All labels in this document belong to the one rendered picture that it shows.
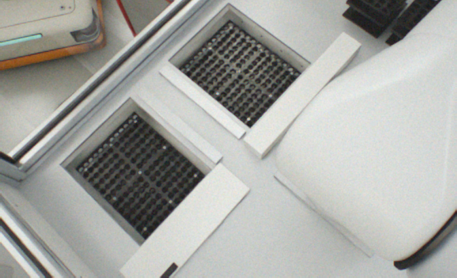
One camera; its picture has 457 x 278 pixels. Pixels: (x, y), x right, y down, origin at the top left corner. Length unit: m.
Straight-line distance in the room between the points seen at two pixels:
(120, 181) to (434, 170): 0.74
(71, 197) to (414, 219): 0.73
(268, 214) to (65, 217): 0.40
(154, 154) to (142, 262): 0.23
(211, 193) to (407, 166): 0.58
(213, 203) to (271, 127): 0.19
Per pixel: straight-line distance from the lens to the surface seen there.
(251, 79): 1.00
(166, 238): 0.86
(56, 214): 0.95
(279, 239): 0.86
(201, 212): 0.86
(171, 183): 0.97
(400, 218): 0.33
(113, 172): 1.00
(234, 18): 1.12
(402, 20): 1.01
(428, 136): 0.33
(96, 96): 0.94
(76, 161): 1.08
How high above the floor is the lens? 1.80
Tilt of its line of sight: 69 degrees down
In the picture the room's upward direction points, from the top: 9 degrees counter-clockwise
